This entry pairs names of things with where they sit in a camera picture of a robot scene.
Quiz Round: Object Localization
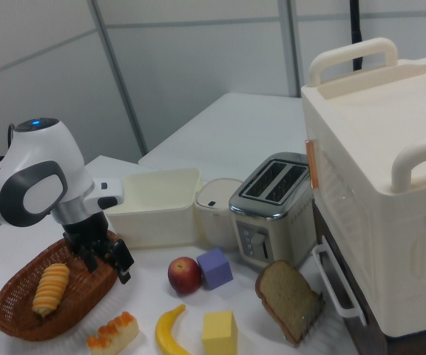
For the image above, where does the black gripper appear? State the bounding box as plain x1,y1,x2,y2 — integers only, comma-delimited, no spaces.
61,212,135,285

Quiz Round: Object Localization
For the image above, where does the orange glazed bread loaf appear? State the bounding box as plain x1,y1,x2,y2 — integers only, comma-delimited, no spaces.
86,311,140,351

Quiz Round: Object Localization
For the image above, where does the striped bread roll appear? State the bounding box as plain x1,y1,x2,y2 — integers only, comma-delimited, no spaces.
31,263,71,318

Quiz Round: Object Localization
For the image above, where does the brown wicker basket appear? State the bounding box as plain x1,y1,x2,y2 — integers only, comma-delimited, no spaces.
0,229,120,338

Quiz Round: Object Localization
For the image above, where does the brown bread slice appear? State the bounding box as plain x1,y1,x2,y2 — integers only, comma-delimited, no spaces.
255,259,320,347

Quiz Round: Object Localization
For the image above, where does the white open plastic box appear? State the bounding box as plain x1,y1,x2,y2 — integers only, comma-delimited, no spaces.
105,168,203,249

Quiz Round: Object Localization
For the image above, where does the red apple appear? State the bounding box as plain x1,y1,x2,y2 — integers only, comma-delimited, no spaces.
167,256,203,295

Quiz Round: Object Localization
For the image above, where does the yellow banana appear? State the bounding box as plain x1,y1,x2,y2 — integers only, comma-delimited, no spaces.
155,304,194,355

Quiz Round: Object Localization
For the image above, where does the purple cube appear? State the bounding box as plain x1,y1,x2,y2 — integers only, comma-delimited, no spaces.
196,247,234,291

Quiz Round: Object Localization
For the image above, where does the small white lidded bin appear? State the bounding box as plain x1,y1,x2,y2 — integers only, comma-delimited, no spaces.
194,177,244,252

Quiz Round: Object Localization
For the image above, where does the yellow cube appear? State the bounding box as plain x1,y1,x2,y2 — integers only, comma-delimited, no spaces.
201,310,239,355

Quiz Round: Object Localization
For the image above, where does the chrome and cream toaster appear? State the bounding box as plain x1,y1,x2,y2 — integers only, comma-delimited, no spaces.
229,152,316,269

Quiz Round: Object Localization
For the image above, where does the cream toy cabinet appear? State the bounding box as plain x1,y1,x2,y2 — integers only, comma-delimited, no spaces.
300,37,426,339

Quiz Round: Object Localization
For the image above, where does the brown drawer with white handle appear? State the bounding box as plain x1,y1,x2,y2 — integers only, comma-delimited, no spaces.
311,201,426,355

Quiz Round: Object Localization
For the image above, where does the black camera pole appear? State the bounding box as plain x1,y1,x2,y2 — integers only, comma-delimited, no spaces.
348,0,365,72

